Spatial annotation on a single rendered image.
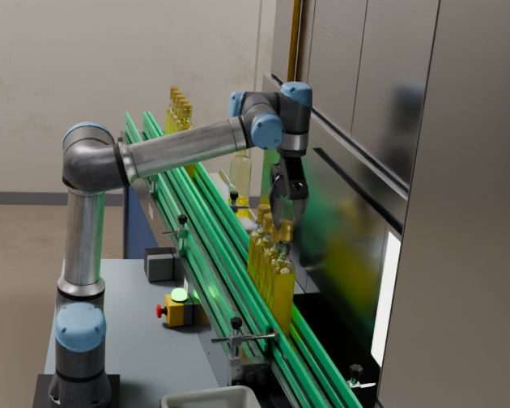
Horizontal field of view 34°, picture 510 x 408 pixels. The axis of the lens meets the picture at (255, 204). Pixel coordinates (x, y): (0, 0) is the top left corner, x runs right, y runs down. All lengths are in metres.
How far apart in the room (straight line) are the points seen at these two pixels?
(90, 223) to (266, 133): 0.48
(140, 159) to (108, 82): 3.07
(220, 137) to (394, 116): 0.38
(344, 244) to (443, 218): 1.14
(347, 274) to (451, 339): 1.13
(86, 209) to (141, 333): 0.57
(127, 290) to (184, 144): 0.93
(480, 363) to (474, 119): 0.24
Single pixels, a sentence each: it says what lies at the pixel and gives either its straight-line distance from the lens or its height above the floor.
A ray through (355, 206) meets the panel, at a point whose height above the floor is 1.29.
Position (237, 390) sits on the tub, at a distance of 2.08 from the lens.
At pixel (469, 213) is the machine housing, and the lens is 0.88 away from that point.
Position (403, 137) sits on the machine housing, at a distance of 1.82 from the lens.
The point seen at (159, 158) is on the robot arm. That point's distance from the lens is 1.81.
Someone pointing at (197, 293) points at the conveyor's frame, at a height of 0.88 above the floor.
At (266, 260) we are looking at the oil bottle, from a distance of 2.17.
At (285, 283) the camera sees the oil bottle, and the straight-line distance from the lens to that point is 2.13.
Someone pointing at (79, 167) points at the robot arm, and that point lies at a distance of 1.84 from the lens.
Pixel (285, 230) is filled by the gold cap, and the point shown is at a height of 1.18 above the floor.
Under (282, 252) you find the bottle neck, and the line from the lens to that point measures 2.10.
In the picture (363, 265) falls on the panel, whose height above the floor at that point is 1.17.
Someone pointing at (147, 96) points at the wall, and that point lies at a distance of 4.89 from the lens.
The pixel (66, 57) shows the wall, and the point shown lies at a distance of 4.85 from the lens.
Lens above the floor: 2.05
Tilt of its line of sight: 23 degrees down
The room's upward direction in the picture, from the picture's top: 5 degrees clockwise
